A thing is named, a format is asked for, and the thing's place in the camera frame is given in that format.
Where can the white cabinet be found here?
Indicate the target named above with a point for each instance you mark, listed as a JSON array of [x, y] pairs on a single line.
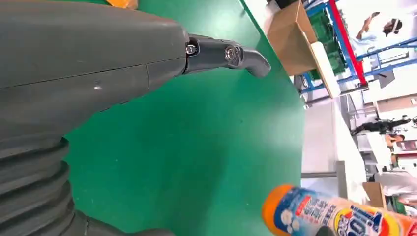
[[319, 136]]

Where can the orange drink bottle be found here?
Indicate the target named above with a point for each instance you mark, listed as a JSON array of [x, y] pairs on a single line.
[[309, 211]]

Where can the small cardboard box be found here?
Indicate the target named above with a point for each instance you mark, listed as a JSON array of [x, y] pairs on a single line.
[[374, 195]]

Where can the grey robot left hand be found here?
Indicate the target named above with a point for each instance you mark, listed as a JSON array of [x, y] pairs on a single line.
[[81, 49]]

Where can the green table mat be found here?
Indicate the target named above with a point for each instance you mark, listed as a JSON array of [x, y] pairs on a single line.
[[195, 136]]

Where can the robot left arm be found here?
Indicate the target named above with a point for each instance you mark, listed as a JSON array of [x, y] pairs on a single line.
[[32, 185]]

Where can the person with white headset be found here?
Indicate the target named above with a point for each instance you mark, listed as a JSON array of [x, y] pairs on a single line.
[[391, 26]]

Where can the open cardboard box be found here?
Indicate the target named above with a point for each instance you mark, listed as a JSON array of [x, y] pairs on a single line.
[[290, 42]]

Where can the person in dark clothing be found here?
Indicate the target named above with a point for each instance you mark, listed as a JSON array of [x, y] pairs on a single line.
[[378, 126]]

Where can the green plastic crate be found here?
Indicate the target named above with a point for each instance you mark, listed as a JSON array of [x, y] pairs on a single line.
[[325, 29]]

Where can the blue metal shelf rack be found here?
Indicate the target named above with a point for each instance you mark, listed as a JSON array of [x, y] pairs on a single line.
[[391, 48]]

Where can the person in white clothing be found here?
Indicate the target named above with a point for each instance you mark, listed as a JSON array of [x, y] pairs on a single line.
[[397, 185]]

